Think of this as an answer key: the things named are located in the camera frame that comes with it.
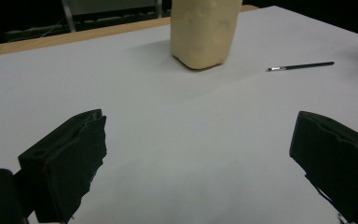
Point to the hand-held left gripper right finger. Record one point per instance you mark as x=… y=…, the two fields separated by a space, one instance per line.
x=338 y=161

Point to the thin black pen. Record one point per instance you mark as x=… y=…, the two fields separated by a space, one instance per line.
x=304 y=65

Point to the white table mat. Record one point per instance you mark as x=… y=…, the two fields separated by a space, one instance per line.
x=174 y=124

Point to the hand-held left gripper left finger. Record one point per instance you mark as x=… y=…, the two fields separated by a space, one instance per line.
x=65 y=161

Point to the beige square pen holder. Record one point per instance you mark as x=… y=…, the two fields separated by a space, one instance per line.
x=203 y=31

